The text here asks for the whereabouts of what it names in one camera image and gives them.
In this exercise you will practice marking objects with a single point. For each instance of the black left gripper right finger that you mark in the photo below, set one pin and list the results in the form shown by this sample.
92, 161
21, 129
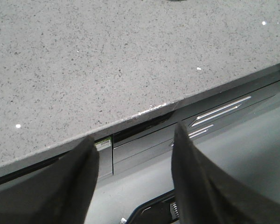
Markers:
205, 194

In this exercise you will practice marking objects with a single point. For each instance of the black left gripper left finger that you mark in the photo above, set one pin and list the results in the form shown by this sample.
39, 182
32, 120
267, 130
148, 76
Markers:
61, 194

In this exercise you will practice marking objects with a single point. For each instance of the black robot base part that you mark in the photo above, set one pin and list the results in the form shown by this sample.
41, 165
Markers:
160, 210

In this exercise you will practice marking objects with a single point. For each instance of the dark cabinet drawer front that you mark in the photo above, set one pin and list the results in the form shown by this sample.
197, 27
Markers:
138, 144

